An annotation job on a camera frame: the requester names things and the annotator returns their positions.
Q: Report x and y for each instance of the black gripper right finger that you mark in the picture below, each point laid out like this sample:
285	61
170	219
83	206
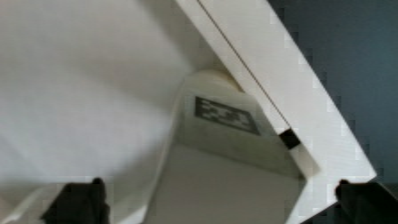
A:
369	201

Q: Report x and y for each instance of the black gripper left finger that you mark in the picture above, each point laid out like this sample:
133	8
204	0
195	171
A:
79	206

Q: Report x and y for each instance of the white table leg with tag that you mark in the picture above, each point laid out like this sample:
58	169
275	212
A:
230	180

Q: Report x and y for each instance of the white square tabletop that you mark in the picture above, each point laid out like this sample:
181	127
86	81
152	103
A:
97	57

